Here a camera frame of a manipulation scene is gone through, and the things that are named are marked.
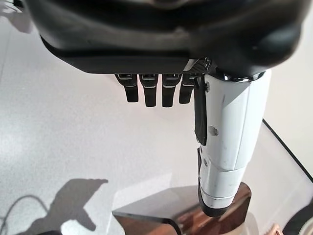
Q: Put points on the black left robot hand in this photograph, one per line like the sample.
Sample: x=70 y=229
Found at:
x=146 y=36

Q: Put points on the round washing machine door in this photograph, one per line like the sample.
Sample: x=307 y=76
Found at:
x=300 y=215

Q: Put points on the glossy brown wooden table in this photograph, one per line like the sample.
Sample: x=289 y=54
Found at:
x=146 y=203

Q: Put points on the rectangular wicker laundry basket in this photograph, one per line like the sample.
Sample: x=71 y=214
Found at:
x=274 y=231

